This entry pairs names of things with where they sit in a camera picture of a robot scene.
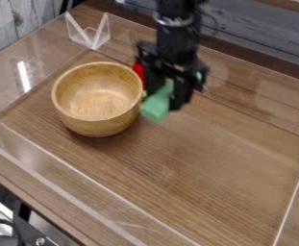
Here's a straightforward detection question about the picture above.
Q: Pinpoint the clear acrylic tray wall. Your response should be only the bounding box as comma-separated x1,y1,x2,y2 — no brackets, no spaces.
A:
0,121,200,246

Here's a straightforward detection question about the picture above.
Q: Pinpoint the red plush strawberry toy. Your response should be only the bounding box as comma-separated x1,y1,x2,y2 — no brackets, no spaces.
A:
133,62,146,83

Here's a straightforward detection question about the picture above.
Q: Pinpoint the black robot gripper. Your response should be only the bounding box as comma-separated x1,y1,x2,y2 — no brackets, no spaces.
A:
137,17,210,111

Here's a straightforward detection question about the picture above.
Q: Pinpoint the black cable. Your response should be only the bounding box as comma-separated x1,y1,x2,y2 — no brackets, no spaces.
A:
0,218,25,246

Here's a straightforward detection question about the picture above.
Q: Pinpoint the brown wooden bowl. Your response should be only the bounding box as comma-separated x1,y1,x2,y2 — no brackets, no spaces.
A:
51,61,145,137

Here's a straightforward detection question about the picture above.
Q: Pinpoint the black table clamp mount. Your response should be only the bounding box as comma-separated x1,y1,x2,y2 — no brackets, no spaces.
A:
14,202,59,246

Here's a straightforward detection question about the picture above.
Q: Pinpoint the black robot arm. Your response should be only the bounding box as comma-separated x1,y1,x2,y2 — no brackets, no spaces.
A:
136,0,210,114

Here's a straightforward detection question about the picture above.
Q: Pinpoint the green rectangular block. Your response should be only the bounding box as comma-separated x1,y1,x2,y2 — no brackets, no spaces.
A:
141,80,174,123

